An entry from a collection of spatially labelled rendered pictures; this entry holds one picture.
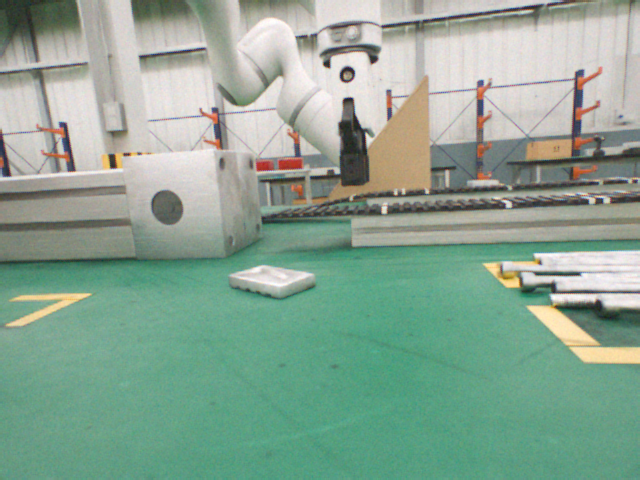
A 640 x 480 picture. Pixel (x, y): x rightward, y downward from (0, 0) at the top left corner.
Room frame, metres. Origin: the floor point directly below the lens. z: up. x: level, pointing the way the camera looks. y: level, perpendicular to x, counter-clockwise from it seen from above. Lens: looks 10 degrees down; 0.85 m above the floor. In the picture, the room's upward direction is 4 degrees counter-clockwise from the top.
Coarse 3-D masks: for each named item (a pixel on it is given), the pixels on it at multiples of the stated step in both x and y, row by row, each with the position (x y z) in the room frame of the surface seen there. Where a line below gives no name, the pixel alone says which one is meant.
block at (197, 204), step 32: (128, 160) 0.36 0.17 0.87; (160, 160) 0.35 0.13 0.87; (192, 160) 0.34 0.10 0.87; (224, 160) 0.36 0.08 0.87; (128, 192) 0.36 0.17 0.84; (160, 192) 0.35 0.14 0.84; (192, 192) 0.35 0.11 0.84; (224, 192) 0.35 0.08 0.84; (256, 192) 0.43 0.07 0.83; (160, 224) 0.35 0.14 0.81; (192, 224) 0.35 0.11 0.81; (224, 224) 0.34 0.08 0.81; (256, 224) 0.42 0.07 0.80; (160, 256) 0.35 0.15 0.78; (192, 256) 0.35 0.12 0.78; (224, 256) 0.34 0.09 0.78
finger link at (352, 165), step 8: (352, 136) 0.49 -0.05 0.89; (344, 144) 0.49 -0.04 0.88; (352, 144) 0.49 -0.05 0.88; (344, 152) 0.50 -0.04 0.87; (352, 152) 0.50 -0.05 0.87; (344, 160) 0.51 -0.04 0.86; (352, 160) 0.50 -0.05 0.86; (360, 160) 0.51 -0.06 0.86; (344, 168) 0.51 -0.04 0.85; (352, 168) 0.50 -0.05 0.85; (360, 168) 0.51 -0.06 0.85; (344, 176) 0.51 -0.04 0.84; (352, 176) 0.50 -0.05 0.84; (360, 176) 0.51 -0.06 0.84; (344, 184) 0.51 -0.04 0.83; (352, 184) 0.51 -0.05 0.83; (360, 184) 0.51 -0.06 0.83
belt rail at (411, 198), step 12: (468, 192) 0.51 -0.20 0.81; (480, 192) 0.50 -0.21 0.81; (492, 192) 0.50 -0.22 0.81; (504, 192) 0.50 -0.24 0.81; (516, 192) 0.49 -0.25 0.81; (528, 192) 0.49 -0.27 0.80; (540, 192) 0.49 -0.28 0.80; (552, 192) 0.49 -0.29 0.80; (564, 192) 0.48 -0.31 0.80; (576, 192) 0.48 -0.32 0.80; (588, 192) 0.48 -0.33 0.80; (612, 192) 0.47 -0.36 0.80; (372, 204) 0.53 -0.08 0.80
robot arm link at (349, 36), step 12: (348, 24) 0.51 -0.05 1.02; (360, 24) 0.52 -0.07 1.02; (372, 24) 0.52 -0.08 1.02; (324, 36) 0.53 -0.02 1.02; (336, 36) 0.52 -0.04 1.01; (348, 36) 0.51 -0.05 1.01; (360, 36) 0.52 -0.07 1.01; (372, 36) 0.52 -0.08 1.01; (324, 48) 0.53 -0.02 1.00; (336, 48) 0.53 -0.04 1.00; (348, 48) 0.52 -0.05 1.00; (360, 48) 0.53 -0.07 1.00; (372, 48) 0.54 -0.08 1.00
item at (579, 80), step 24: (576, 72) 7.08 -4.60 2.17; (600, 72) 6.38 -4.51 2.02; (480, 96) 7.23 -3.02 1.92; (576, 96) 6.99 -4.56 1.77; (480, 120) 7.15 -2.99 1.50; (576, 120) 6.98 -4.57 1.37; (432, 144) 7.40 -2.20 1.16; (480, 144) 7.23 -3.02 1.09; (576, 144) 6.95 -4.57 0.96; (480, 168) 7.23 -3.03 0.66; (576, 168) 6.97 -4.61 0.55
